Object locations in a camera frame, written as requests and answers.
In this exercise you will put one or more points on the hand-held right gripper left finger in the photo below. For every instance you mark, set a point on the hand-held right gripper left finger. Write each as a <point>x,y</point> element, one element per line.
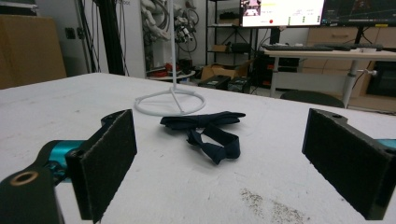
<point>102,165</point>

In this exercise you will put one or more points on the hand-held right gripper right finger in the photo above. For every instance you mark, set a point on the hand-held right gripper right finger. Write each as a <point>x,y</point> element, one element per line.
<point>345,158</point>

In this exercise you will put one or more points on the white metal stand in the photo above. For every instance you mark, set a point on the white metal stand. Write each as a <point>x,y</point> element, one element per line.
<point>173,93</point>

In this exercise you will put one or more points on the dark navy bow tie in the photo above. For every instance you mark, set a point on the dark navy bow tie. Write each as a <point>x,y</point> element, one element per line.
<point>214,133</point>

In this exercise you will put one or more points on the dark round chair seat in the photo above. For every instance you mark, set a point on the dark round chair seat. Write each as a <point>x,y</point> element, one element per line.
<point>311,97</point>

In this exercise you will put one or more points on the light wooden desk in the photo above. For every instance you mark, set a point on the light wooden desk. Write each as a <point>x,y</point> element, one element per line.
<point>330,56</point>

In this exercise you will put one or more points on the black keyboard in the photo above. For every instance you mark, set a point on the black keyboard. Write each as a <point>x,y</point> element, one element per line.
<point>297,48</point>

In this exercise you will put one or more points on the large brown cardboard box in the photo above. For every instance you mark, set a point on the large brown cardboard box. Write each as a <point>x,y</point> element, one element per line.
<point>29,49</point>

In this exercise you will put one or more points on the black plastic case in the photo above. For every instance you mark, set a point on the black plastic case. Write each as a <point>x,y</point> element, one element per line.
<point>214,82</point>

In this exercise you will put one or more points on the computer monitor with dark screen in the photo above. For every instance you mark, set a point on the computer monitor with dark screen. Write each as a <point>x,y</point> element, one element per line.
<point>359,11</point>

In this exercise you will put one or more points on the open brown cardboard box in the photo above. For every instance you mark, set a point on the open brown cardboard box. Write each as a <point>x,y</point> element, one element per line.
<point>222,71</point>

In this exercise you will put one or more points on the computer monitor with bright screen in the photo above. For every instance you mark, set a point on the computer monitor with bright screen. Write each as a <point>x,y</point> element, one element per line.
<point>281,12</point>

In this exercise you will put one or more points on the black metal shelf rack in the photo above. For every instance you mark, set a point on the black metal shelf rack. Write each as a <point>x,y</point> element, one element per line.
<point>229,31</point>

